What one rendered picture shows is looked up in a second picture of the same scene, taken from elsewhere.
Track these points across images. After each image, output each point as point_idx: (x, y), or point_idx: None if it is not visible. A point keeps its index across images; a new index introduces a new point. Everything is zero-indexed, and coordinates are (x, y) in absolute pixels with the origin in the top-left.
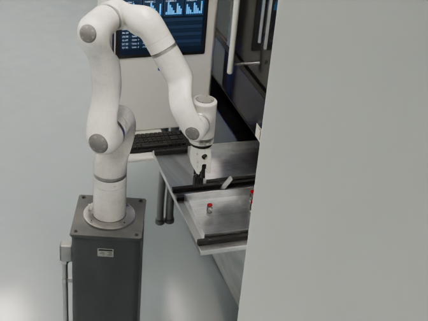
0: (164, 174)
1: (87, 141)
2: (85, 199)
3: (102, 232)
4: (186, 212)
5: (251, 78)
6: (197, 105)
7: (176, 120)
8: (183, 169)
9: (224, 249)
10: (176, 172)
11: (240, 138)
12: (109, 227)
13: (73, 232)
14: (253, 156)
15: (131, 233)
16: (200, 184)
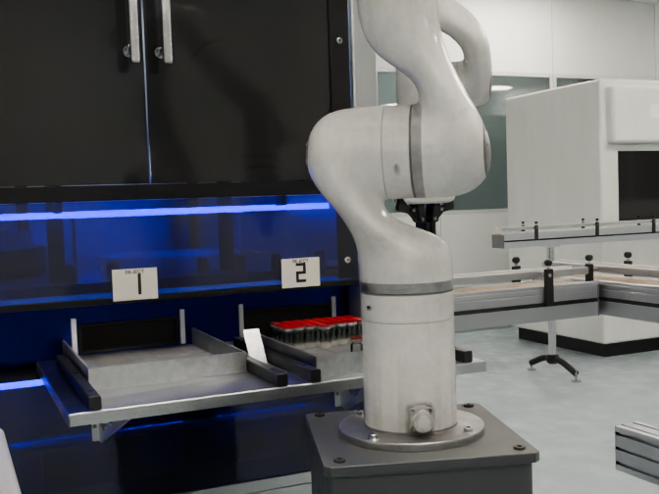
0: (202, 396)
1: (480, 148)
2: (349, 458)
3: (493, 427)
4: (359, 374)
5: (47, 190)
6: (444, 44)
7: (485, 57)
8: (170, 387)
9: None
10: (186, 390)
11: (1, 380)
12: (474, 417)
13: (529, 450)
14: (108, 358)
15: (466, 410)
16: None
